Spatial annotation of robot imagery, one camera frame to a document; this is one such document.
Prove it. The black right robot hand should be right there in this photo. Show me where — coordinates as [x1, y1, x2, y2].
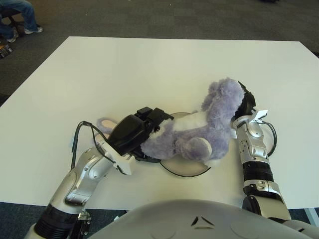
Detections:
[234, 81, 257, 120]

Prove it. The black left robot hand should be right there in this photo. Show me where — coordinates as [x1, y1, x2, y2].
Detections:
[109, 106, 175, 160]

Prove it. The purple plush bunny doll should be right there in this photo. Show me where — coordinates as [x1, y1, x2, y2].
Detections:
[96, 77, 245, 167]

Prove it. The white plate with black rim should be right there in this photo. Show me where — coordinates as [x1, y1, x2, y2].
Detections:
[136, 112, 212, 179]

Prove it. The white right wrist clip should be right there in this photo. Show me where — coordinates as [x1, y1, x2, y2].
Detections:
[250, 109, 269, 124]

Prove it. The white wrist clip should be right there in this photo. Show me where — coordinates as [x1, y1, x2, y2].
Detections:
[250, 109, 269, 124]
[95, 138, 137, 175]

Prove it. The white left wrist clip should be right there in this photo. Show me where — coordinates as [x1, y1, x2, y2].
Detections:
[95, 138, 137, 175]

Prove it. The grey robot torso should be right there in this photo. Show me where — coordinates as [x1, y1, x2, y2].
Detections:
[86, 198, 319, 239]

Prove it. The white table leg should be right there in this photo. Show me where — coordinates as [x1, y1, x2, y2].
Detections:
[305, 208, 319, 229]

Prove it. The dark object on floor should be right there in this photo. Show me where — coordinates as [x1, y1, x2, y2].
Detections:
[0, 44, 13, 58]

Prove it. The seated person in jeans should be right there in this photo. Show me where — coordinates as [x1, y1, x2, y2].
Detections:
[0, 0, 43, 43]

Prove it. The black office chair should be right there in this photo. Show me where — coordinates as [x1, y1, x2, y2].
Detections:
[0, 9, 25, 38]

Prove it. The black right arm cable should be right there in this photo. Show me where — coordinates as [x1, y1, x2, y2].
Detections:
[261, 120, 277, 157]

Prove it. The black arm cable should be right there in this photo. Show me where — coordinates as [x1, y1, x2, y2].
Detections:
[261, 120, 277, 157]
[71, 120, 112, 172]

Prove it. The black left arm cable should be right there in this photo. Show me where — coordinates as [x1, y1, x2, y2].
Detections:
[71, 120, 112, 172]

